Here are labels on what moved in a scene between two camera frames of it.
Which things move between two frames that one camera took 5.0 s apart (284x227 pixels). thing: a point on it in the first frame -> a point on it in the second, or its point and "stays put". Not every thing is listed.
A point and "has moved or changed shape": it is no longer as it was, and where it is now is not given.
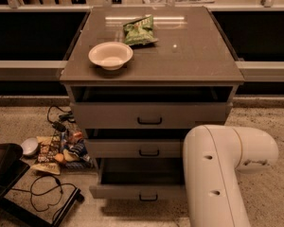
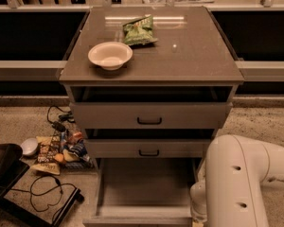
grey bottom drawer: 139,178 has moved or changed shape
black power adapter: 59,127 stays put
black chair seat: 7,169 stays put
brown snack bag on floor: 49,148 stays put
